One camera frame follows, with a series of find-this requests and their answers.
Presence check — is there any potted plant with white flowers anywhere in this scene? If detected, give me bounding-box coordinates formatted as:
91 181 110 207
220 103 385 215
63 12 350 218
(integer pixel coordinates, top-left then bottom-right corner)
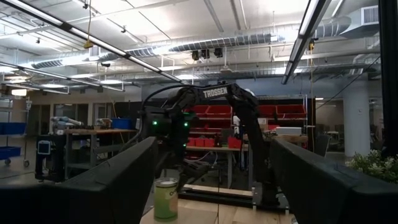
345 149 398 184

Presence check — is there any wooden workbench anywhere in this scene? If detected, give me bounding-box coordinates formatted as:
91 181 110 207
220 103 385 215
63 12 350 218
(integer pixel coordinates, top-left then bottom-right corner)
63 128 138 180
185 145 250 189

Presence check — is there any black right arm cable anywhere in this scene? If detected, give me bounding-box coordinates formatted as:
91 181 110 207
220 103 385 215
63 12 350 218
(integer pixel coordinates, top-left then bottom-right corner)
138 83 190 125

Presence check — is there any dark office chair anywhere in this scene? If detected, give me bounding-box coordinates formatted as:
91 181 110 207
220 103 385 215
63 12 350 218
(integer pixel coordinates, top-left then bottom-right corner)
313 134 332 158

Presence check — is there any black machine with screen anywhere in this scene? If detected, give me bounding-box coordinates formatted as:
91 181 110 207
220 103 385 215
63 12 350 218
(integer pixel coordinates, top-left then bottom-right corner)
34 134 67 183

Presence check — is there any silver ventilation duct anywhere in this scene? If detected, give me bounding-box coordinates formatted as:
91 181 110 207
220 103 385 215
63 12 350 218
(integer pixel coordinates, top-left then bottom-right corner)
30 5 381 70

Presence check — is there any yellow-green labelled tin can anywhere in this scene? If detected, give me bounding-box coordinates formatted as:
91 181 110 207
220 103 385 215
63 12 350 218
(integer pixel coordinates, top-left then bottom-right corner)
153 177 179 222

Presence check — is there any large red storage bin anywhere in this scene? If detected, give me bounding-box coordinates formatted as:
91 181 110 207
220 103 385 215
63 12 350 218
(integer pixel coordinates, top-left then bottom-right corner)
275 104 307 119
258 105 278 119
192 105 210 118
206 105 233 119

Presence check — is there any white round column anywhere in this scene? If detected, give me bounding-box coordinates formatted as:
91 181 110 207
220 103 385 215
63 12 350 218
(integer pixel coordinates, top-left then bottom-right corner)
343 83 371 157

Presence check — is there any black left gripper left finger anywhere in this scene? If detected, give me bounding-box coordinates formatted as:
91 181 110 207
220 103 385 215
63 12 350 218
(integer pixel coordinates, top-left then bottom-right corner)
0 136 159 224

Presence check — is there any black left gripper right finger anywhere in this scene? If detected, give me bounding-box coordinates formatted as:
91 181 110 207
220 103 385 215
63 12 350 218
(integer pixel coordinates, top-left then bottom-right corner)
269 138 398 224

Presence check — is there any blue plastic bin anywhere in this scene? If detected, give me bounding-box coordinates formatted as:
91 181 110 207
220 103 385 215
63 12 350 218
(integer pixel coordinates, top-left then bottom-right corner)
0 146 22 161
111 118 133 130
0 121 27 136

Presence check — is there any metal wheeled cart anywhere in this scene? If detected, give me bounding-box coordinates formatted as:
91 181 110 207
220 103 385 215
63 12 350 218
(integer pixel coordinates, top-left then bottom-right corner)
0 95 32 168

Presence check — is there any white box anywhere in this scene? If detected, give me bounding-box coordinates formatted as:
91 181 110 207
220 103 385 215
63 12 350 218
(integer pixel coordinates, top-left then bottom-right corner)
275 126 303 137

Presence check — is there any yellow hanging plug cord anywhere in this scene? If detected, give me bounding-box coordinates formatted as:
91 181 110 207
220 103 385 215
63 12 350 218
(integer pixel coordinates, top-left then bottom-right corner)
83 0 95 50

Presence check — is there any linear ceiling light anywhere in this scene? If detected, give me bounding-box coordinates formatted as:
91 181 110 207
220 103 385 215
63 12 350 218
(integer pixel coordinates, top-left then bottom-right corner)
0 0 189 85
280 0 331 85

